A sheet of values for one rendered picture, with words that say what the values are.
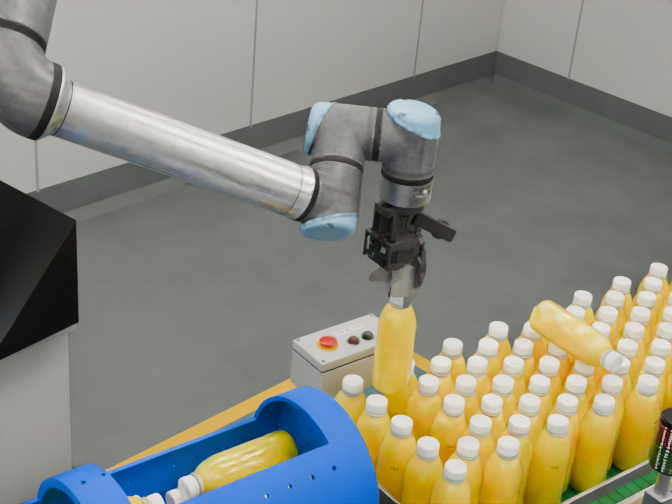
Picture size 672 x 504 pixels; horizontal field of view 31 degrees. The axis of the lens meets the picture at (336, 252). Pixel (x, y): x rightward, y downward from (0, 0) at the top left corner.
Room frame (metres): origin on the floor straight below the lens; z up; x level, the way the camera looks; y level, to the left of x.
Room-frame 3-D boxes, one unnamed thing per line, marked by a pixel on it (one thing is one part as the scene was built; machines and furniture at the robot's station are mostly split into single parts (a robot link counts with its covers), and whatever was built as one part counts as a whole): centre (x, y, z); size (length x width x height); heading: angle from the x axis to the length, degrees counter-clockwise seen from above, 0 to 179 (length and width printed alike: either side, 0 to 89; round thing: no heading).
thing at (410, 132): (1.88, -0.11, 1.60); 0.10 x 0.09 x 0.12; 89
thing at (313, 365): (2.03, -0.04, 1.05); 0.20 x 0.10 x 0.10; 129
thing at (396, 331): (1.89, -0.12, 1.19); 0.07 x 0.07 x 0.19
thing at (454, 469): (1.65, -0.24, 1.09); 0.04 x 0.04 x 0.02
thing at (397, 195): (1.87, -0.11, 1.51); 0.10 x 0.09 x 0.05; 39
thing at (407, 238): (1.87, -0.10, 1.43); 0.09 x 0.08 x 0.12; 129
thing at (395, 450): (1.76, -0.15, 0.99); 0.07 x 0.07 x 0.19
